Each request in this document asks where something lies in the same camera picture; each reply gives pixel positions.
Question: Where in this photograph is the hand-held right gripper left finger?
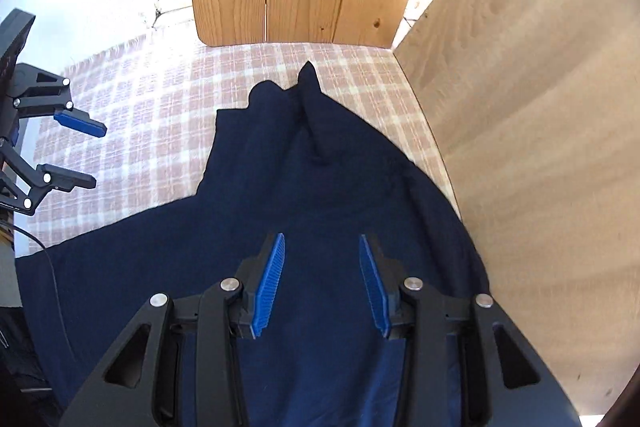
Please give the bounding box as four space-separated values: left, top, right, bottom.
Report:
60 232 287 427

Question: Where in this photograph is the light oak wooden board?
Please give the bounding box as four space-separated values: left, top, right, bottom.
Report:
392 0 640 415

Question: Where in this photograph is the pink plaid cloth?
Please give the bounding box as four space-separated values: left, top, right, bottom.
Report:
27 32 461 258

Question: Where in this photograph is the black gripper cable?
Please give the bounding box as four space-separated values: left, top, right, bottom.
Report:
12 226 71 353

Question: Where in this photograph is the navy blue sweatshirt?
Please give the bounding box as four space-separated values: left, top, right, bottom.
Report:
15 61 493 427

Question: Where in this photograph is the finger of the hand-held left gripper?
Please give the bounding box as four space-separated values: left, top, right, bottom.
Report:
14 64 107 138
0 139 97 215

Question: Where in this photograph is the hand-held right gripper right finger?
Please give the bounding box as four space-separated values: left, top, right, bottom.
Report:
359 234 583 427

